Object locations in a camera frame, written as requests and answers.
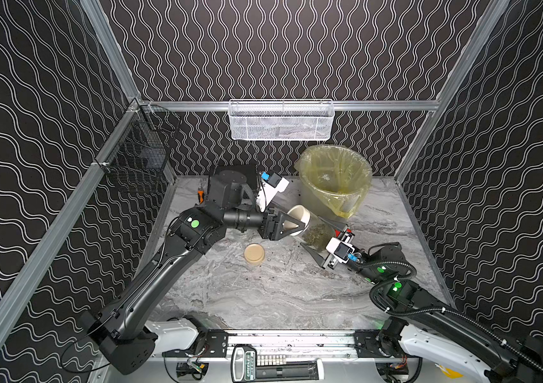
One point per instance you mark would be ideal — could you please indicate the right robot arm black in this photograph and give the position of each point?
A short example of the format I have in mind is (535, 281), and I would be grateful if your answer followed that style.
(420, 325)

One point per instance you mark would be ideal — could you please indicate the black plastic tool case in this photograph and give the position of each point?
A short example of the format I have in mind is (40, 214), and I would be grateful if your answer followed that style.
(248, 173)

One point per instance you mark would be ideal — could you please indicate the white wire mesh basket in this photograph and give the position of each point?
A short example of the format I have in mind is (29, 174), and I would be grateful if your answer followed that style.
(276, 119)

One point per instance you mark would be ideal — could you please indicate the yellow tape roll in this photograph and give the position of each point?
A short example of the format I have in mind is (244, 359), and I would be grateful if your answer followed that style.
(451, 374)

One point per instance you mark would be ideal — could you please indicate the jar with cream lid front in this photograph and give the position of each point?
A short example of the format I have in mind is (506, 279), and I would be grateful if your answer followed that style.
(317, 233)

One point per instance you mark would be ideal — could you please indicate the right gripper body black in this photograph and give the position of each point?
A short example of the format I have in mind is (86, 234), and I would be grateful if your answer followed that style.
(326, 256)

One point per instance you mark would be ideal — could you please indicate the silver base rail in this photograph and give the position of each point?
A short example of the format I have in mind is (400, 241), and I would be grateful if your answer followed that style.
(295, 342)

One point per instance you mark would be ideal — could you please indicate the tan jar lid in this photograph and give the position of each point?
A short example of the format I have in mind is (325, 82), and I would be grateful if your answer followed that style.
(254, 254)

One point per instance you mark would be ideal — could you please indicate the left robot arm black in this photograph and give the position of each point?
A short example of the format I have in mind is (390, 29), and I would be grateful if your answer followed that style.
(122, 329)

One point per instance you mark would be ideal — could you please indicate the trash bin with yellow bag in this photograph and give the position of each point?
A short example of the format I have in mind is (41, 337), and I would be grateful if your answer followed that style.
(334, 181)

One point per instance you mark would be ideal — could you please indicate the black wire basket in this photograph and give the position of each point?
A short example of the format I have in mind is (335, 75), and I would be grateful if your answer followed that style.
(138, 160)

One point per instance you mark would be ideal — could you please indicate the cream jar lid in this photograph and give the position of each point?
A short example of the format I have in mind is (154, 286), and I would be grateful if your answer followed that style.
(301, 218)

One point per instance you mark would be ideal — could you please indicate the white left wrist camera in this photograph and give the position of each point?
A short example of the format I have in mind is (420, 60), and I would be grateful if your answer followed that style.
(270, 185)

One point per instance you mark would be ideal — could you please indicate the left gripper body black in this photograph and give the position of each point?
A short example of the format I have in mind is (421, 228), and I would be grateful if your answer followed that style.
(269, 225)

